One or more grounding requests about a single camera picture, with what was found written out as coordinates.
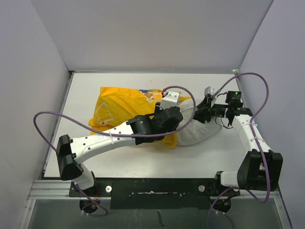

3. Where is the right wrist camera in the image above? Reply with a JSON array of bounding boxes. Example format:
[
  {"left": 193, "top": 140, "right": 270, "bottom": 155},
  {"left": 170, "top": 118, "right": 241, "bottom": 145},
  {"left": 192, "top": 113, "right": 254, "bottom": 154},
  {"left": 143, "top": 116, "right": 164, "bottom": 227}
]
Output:
[{"left": 204, "top": 86, "right": 220, "bottom": 98}]

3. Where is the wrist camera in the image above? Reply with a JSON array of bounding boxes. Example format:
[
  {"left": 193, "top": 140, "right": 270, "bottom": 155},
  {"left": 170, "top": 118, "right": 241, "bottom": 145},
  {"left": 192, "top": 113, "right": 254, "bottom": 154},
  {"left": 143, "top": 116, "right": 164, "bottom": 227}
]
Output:
[
  {"left": 204, "top": 86, "right": 220, "bottom": 98},
  {"left": 160, "top": 91, "right": 180, "bottom": 110}
]

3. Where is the aluminium frame rail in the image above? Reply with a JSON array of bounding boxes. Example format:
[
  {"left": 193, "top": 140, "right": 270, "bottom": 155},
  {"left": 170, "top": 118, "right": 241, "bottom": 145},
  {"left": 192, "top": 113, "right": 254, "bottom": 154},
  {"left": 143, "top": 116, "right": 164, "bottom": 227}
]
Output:
[{"left": 19, "top": 69, "right": 294, "bottom": 229}]

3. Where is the white pillow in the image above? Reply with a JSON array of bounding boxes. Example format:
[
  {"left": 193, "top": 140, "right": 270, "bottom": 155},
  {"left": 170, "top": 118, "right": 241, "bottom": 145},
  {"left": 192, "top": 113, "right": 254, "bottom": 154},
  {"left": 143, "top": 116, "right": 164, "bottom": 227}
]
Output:
[{"left": 177, "top": 99, "right": 222, "bottom": 146}]

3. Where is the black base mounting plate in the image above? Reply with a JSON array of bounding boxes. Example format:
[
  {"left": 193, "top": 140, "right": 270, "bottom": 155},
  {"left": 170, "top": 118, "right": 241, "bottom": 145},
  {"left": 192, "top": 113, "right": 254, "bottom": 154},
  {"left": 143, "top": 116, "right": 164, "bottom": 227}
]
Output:
[{"left": 68, "top": 177, "right": 241, "bottom": 211}]

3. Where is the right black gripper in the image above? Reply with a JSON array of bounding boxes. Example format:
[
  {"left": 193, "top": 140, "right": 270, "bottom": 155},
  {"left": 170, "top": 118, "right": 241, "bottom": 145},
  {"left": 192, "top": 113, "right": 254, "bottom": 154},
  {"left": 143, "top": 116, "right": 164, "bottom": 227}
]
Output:
[{"left": 188, "top": 96, "right": 229, "bottom": 123}]

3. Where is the purple cable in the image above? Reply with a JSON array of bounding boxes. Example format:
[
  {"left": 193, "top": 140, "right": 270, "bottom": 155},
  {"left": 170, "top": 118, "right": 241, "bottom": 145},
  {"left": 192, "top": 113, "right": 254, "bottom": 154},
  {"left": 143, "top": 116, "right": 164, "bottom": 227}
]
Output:
[
  {"left": 33, "top": 85, "right": 197, "bottom": 218},
  {"left": 206, "top": 72, "right": 272, "bottom": 229}
]

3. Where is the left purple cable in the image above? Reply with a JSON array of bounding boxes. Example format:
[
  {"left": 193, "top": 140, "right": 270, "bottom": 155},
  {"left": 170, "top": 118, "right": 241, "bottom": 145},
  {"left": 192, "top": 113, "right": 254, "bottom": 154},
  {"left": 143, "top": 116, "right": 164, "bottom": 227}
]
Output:
[{"left": 33, "top": 85, "right": 197, "bottom": 218}]

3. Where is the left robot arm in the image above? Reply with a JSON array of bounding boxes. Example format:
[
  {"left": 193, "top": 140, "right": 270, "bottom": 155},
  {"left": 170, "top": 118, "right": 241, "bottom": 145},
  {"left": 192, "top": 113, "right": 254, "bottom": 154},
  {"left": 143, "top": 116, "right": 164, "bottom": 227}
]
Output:
[{"left": 56, "top": 106, "right": 183, "bottom": 196}]

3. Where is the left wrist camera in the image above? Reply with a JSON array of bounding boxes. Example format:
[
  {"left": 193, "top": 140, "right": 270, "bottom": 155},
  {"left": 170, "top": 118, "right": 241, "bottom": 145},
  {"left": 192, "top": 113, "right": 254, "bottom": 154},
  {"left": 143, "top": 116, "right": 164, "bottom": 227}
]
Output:
[{"left": 160, "top": 91, "right": 180, "bottom": 110}]

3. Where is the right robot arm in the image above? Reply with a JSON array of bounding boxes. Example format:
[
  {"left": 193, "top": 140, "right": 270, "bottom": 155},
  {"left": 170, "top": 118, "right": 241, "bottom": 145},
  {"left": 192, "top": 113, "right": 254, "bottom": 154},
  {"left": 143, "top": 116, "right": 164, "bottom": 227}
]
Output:
[{"left": 194, "top": 87, "right": 283, "bottom": 195}]

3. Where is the yellow printed pillowcase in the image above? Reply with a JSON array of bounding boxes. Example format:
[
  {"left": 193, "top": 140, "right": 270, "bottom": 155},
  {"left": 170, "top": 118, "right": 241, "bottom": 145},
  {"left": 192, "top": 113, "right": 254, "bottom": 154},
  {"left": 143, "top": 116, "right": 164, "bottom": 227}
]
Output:
[{"left": 88, "top": 86, "right": 193, "bottom": 149}]

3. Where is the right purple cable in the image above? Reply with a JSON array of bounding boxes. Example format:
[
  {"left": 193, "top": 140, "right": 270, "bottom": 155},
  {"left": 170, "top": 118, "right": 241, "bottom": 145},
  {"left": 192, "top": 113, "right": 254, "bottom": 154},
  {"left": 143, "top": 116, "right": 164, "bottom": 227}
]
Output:
[{"left": 206, "top": 72, "right": 272, "bottom": 229}]

